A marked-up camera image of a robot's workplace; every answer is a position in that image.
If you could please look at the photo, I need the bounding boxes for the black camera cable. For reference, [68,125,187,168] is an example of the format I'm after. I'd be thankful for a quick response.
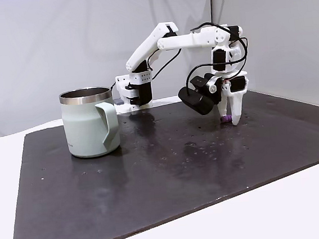
[179,18,254,96]

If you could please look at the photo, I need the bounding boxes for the black oval camera box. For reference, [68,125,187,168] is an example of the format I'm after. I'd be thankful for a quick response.
[176,73,224,119]

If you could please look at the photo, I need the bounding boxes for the black arm motor cable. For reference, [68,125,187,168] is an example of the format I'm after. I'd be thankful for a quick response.
[145,47,185,81]

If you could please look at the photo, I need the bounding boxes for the black table mat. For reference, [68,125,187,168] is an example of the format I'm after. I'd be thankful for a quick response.
[0,77,319,239]

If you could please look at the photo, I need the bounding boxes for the pale green steel-rimmed mug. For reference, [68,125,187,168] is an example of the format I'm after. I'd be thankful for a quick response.
[58,85,123,161]

